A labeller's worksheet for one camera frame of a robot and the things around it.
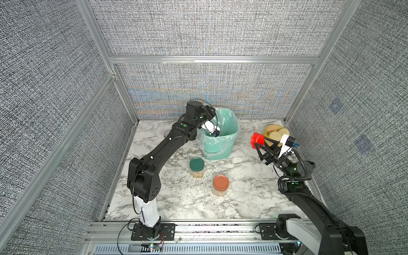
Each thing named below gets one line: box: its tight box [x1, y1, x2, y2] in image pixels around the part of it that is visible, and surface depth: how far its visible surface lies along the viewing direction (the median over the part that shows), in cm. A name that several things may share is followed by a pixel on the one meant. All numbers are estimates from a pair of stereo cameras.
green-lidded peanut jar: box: [189, 156, 205, 179], surface depth 87 cm
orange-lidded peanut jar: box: [212, 174, 230, 197], surface depth 81 cm
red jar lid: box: [250, 132, 266, 150], surface depth 69 cm
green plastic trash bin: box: [202, 107, 240, 161], surface depth 88 cm
